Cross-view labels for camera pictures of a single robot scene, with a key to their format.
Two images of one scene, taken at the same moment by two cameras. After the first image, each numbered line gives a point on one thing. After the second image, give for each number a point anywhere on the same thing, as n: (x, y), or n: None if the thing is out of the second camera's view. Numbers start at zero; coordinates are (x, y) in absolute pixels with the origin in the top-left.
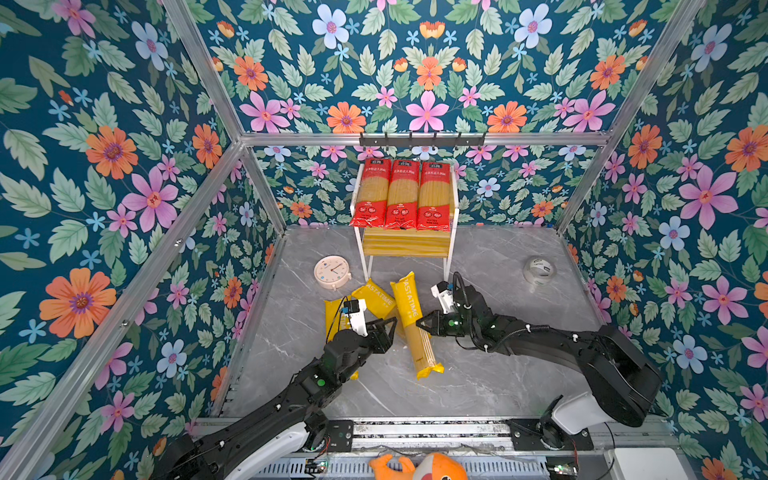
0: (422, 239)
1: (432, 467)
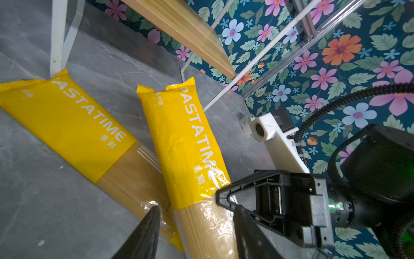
0: (173, 17)
1: None
